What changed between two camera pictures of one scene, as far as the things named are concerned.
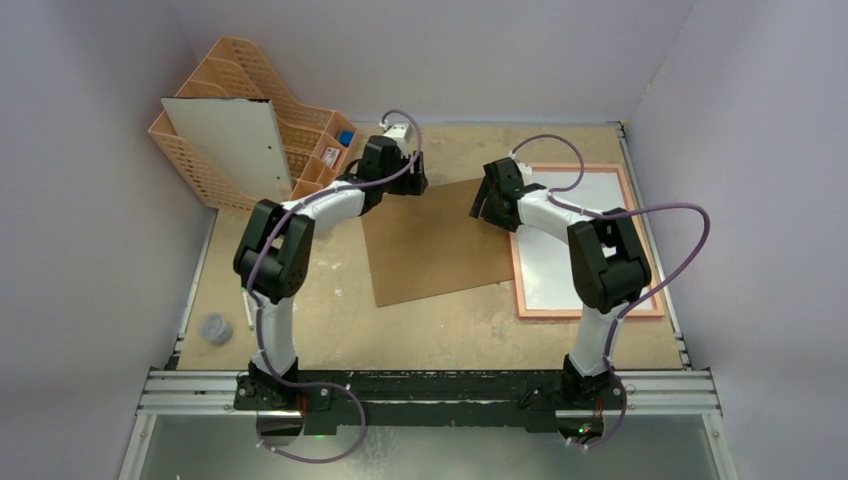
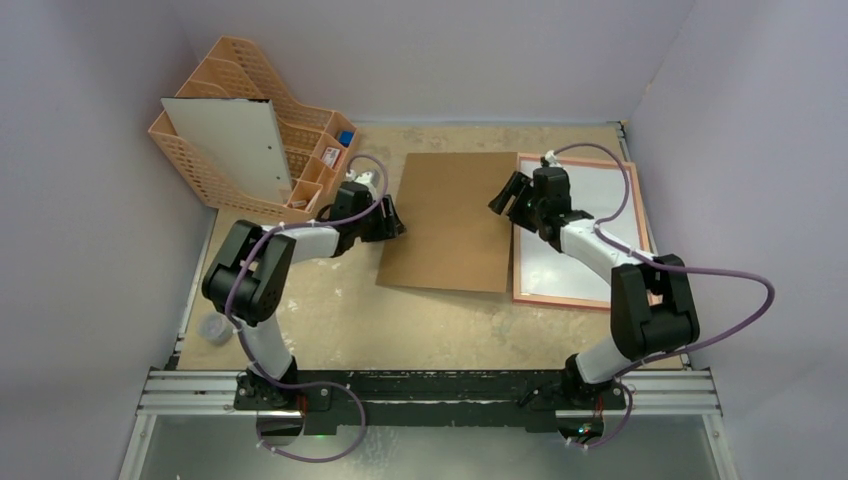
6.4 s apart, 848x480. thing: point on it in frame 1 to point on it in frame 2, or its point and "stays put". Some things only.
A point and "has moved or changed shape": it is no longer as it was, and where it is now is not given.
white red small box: x=330 y=156 stays put
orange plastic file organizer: x=314 y=142 stays put
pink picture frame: x=523 y=312 has moved or changed shape
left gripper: x=412 y=184 to x=390 y=225
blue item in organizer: x=345 y=137 stays put
